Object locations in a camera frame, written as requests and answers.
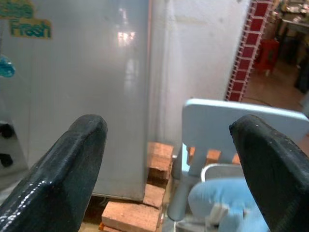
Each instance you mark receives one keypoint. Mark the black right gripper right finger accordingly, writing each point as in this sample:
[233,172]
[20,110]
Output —
[275,174]

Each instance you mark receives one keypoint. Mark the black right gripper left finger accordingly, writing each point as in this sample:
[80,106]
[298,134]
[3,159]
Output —
[55,178]

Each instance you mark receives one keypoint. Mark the red clay brick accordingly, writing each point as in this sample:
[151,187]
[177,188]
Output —
[159,159]
[213,156]
[130,215]
[153,195]

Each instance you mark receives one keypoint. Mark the light blue child chair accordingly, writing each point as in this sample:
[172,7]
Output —
[212,123]

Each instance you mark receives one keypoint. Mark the red plastic stool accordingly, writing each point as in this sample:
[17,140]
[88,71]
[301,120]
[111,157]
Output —
[266,54]

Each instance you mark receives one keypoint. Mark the blue round sticker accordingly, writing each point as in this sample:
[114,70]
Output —
[6,66]

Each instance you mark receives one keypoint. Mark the dark wooden table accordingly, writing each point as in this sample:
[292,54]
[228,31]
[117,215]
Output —
[293,24]

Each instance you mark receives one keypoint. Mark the green and yellow Fresh sticker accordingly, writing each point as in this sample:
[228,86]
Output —
[31,26]

